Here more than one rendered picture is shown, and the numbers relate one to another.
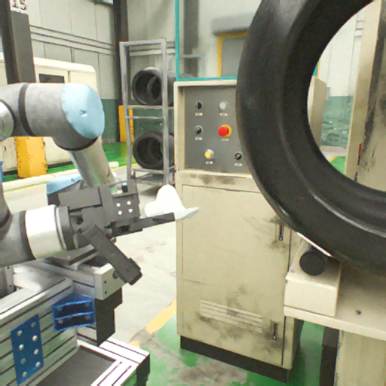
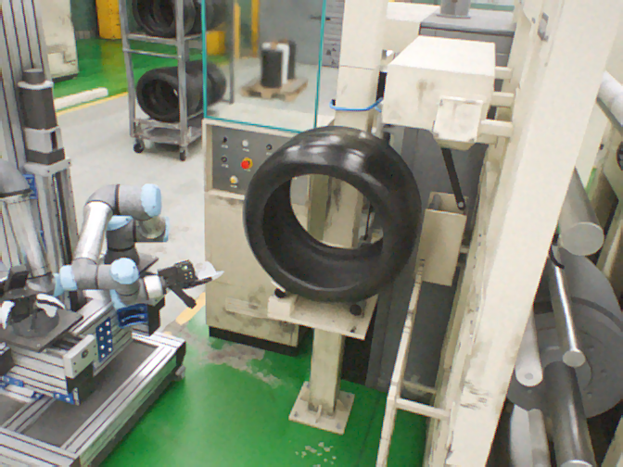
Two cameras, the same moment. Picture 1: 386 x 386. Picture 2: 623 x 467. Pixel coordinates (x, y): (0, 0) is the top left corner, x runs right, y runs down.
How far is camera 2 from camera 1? 1.38 m
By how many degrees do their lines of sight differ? 16
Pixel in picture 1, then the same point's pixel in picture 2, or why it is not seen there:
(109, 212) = (182, 279)
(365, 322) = (303, 319)
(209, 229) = (234, 242)
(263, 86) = (253, 218)
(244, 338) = (262, 325)
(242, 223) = not seen: hidden behind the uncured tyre
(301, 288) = (274, 304)
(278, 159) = (261, 249)
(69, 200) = (163, 273)
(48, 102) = (133, 202)
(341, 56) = not seen: outside the picture
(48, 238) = (157, 292)
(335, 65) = not seen: outside the picture
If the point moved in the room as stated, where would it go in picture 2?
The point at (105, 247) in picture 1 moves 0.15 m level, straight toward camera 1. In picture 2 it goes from (180, 293) to (190, 319)
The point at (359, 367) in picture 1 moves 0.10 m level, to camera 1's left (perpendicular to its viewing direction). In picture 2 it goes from (326, 340) to (304, 341)
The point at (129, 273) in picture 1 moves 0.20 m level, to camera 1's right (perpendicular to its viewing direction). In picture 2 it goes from (191, 304) to (251, 302)
